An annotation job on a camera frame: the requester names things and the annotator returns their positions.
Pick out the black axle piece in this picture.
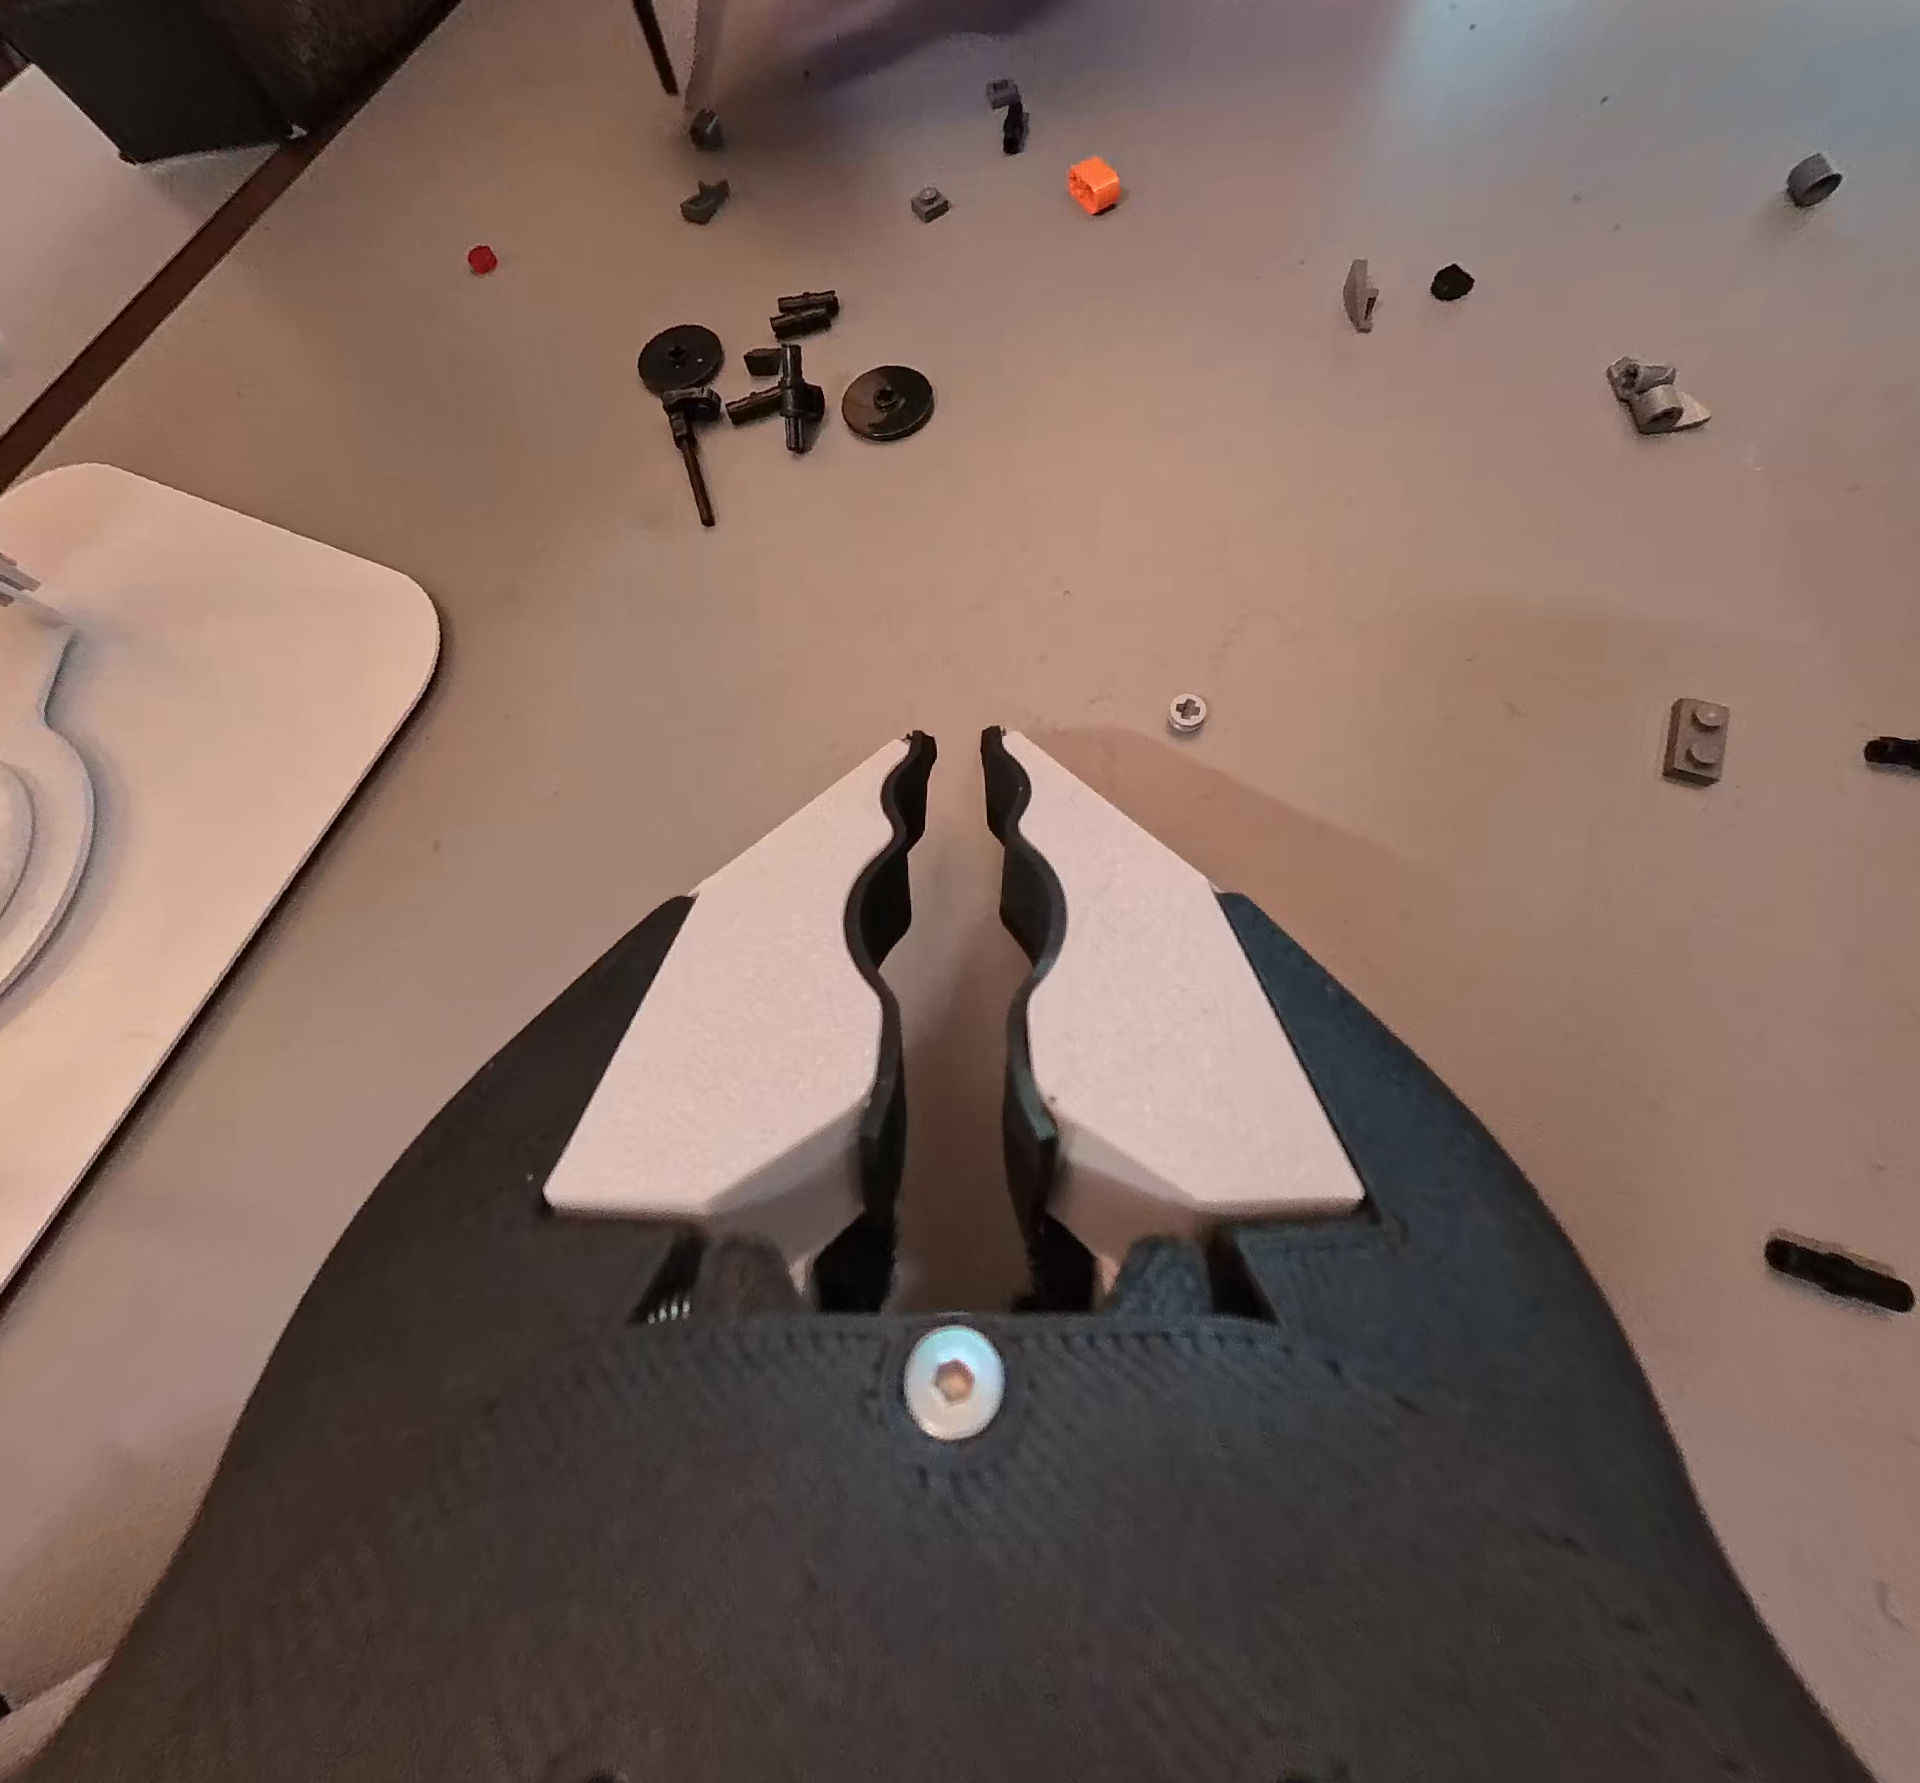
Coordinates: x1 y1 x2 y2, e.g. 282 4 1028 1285
659 388 719 531

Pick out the white stand base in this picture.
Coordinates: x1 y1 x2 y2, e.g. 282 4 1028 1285
0 463 443 1291

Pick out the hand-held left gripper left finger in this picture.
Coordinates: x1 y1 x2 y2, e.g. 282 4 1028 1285
539 734 941 1278

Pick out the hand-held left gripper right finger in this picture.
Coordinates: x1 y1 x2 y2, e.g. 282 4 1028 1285
977 727 1368 1278

